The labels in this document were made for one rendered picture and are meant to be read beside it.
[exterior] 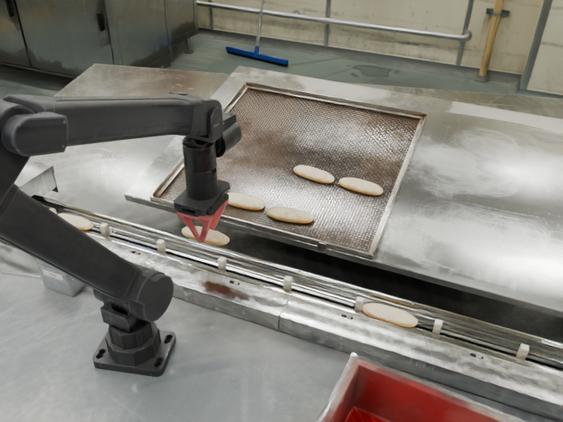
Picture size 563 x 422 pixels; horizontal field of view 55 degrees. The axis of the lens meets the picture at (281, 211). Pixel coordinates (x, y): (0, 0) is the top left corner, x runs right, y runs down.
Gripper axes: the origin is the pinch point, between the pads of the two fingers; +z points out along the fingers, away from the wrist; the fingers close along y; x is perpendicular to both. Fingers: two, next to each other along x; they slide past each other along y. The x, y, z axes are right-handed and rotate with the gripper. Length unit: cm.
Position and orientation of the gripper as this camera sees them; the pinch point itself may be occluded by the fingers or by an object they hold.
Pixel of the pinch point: (205, 232)
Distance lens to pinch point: 105.0
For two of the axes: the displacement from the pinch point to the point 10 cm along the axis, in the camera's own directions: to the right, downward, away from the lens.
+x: -9.2, -2.3, 3.0
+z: -0.2, 8.2, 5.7
